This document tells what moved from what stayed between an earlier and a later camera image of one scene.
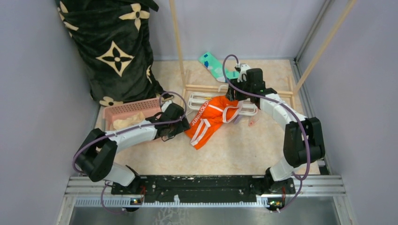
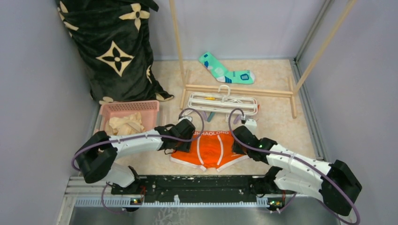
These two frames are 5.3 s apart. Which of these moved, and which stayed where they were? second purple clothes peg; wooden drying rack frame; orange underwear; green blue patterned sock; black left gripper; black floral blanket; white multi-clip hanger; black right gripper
Moved: orange underwear; black right gripper; black left gripper
Stayed: black floral blanket; wooden drying rack frame; green blue patterned sock; second purple clothes peg; white multi-clip hanger
